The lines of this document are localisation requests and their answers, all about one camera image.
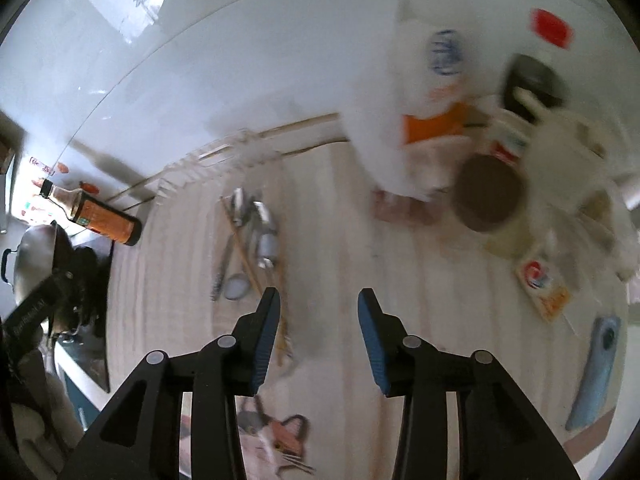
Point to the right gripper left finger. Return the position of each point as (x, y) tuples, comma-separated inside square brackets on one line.
[(137, 434)]

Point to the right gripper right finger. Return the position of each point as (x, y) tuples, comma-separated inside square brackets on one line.
[(501, 435)]

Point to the large steel spoon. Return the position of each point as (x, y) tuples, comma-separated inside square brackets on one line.
[(236, 287)]

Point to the small steel spoon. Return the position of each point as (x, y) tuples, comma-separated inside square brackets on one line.
[(267, 245), (238, 205)]

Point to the black gas stove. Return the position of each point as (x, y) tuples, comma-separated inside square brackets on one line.
[(85, 341)]

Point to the steel wok with lid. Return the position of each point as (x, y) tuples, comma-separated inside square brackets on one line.
[(42, 250)]

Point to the blue smartphone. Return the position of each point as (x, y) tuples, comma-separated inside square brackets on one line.
[(596, 376)]

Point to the brown sauce bottle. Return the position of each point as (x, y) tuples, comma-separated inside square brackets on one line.
[(85, 210)]

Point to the small seasoning packet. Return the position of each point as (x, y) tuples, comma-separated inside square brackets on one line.
[(544, 284)]

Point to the brown lid spice jar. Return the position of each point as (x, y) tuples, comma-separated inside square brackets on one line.
[(487, 192)]

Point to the clear plastic organizer tray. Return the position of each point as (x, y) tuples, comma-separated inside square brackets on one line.
[(188, 231)]

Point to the clear plastic bag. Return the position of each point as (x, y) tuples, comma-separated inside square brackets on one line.
[(600, 194)]

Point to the white salt bag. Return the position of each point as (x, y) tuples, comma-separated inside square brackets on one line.
[(406, 113)]

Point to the red cap soy bottle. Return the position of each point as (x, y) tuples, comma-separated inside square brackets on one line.
[(535, 71)]

